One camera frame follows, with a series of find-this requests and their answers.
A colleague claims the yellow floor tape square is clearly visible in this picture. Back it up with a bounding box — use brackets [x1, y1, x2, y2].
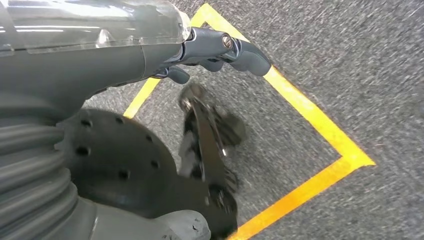
[123, 2, 377, 240]

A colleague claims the black perforated robot disc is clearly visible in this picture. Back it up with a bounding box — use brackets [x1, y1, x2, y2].
[56, 108, 213, 220]

